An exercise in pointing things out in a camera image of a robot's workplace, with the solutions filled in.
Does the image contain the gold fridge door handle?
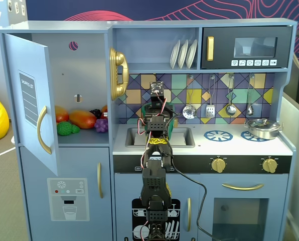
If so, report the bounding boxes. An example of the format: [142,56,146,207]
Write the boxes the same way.
[37,105,53,155]

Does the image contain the gold oven handle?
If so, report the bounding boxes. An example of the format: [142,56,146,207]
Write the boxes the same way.
[222,183,265,192]

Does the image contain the red yellow toy peach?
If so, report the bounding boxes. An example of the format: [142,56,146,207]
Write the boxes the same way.
[54,105,70,124]

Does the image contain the steel pot lid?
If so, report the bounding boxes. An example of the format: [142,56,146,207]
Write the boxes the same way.
[246,118,278,129]

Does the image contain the green toy fruit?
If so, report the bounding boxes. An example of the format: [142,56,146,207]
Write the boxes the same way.
[56,121,81,137]

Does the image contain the dark toy berries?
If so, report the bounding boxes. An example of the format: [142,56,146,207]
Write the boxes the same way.
[89,108,103,119]

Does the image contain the black cable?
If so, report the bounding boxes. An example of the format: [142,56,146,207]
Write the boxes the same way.
[169,148,222,241]

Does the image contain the steel toy spatula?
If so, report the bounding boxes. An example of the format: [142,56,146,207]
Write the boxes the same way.
[205,74,216,119]

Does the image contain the gold freezer door handle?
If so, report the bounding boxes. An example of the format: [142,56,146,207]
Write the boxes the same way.
[97,162,105,199]

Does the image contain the gold microwave handle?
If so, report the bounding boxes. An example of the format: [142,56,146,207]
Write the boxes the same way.
[206,36,215,62]

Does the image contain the steel toy spoon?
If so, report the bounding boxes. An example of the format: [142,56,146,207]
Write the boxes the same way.
[245,74,256,116]

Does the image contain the orange toy mango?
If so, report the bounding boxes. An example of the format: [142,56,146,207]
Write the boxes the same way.
[69,109,98,130]

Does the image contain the purple toy grapes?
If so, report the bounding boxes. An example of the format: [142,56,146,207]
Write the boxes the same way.
[94,118,109,134]

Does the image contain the grey desk divider panel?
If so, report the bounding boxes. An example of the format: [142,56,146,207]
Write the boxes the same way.
[281,90,299,241]

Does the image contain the grey toy sink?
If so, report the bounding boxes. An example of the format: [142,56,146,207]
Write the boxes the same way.
[124,127,196,149]

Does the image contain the small wrist camera board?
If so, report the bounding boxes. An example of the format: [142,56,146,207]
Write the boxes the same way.
[149,81,165,96]

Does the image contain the steel toy pot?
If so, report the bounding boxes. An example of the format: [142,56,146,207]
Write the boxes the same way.
[244,117,284,141]

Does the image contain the white toy plate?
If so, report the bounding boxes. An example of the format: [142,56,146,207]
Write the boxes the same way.
[185,38,198,70]
[170,39,181,70]
[177,39,190,70]

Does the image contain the black toy microwave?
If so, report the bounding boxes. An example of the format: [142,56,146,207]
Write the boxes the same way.
[200,25,293,70]

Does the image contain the gold dishwasher handle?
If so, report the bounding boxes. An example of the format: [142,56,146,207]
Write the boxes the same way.
[187,197,192,232]

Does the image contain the blue toy kitchen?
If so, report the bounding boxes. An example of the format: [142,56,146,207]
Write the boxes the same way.
[0,18,298,241]

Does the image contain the steel toy skimmer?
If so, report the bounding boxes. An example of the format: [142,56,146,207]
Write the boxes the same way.
[182,74,198,119]

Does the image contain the gold toy telephone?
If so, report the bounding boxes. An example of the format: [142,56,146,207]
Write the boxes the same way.
[109,47,129,101]

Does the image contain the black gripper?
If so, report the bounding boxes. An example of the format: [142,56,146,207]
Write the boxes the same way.
[144,93,177,129]

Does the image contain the blue fridge door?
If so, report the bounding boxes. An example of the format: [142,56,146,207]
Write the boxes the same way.
[3,33,59,177]

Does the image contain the gold stove knob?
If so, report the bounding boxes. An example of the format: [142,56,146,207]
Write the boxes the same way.
[262,157,278,174]
[211,157,226,173]

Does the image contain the steel toy ladle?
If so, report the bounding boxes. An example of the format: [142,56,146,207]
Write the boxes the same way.
[225,74,238,117]

